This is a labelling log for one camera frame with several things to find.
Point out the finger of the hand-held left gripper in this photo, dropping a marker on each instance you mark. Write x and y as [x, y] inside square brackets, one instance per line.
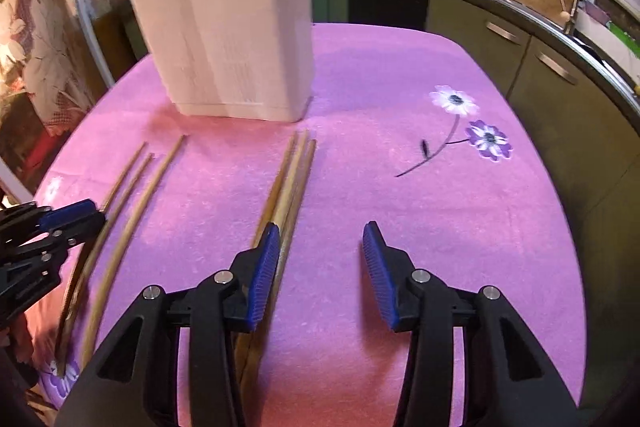
[70, 213]
[85, 227]

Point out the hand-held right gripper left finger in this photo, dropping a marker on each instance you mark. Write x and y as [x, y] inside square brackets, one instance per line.
[262, 277]

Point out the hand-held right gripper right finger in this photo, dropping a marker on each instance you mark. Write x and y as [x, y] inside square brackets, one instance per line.
[380, 272]

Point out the white plastic utensil holder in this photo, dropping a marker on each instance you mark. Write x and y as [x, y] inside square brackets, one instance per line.
[225, 32]

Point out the pink floral tablecloth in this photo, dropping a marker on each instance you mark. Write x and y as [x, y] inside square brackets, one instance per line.
[375, 157]

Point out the floral glass sliding door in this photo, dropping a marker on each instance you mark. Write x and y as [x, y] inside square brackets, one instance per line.
[45, 57]

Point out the dark stone countertop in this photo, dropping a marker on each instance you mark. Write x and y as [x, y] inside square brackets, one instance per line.
[500, 2]

